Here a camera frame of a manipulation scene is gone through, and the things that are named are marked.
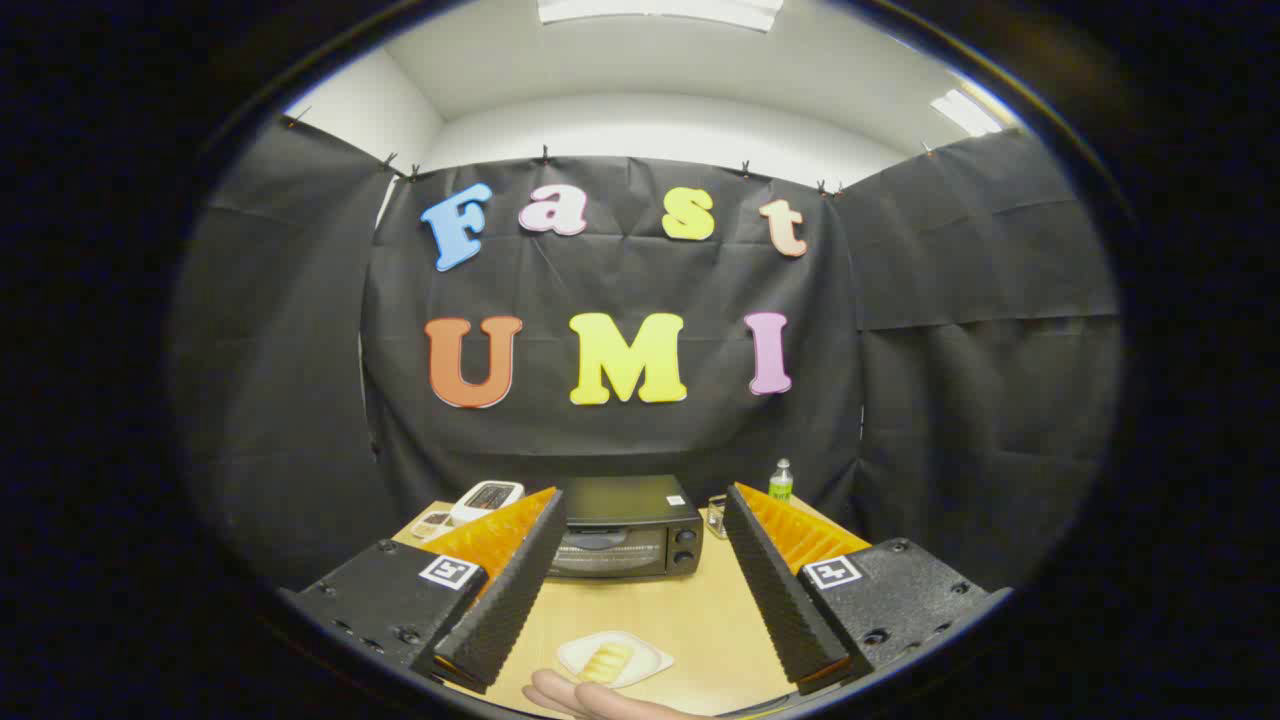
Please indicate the metal utensil holder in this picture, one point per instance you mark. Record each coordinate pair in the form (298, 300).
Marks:
(717, 515)

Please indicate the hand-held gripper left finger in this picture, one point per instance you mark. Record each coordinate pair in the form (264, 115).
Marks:
(510, 600)

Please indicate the long ceiling light panel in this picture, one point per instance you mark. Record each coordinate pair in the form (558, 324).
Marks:
(660, 10)

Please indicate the golden bread roll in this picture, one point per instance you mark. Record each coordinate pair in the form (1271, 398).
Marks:
(606, 662)

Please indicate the black toaster oven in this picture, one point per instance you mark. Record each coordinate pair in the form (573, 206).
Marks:
(620, 500)

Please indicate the small ceiling light panel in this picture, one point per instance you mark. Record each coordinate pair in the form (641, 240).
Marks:
(966, 112)

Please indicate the green label drink bottle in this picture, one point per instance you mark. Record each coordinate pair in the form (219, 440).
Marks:
(781, 484)

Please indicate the white plate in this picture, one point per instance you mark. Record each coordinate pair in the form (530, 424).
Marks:
(645, 655)

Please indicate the white pop-up toaster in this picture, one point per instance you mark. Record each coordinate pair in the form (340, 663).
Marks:
(487, 497)

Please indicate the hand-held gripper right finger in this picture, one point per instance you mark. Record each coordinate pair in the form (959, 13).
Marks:
(775, 600)

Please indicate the black backdrop cloth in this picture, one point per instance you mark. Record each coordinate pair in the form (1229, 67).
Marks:
(600, 440)

